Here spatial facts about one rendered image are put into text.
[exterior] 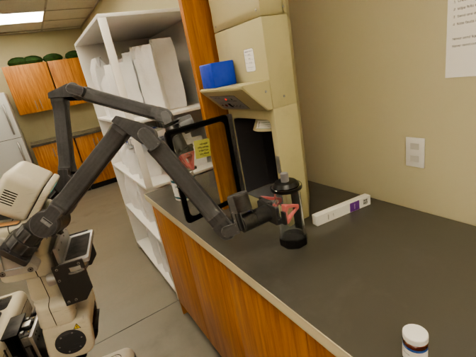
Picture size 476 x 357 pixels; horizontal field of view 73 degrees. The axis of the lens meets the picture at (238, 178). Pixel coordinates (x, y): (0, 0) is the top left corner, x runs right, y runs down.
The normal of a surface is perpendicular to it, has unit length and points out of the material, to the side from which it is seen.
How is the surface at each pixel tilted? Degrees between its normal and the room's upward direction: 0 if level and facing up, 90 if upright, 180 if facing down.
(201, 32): 90
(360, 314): 0
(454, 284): 0
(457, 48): 90
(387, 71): 90
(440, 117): 90
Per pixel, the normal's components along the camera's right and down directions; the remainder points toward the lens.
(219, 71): 0.53, 0.19
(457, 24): -0.83, 0.32
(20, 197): 0.34, 0.25
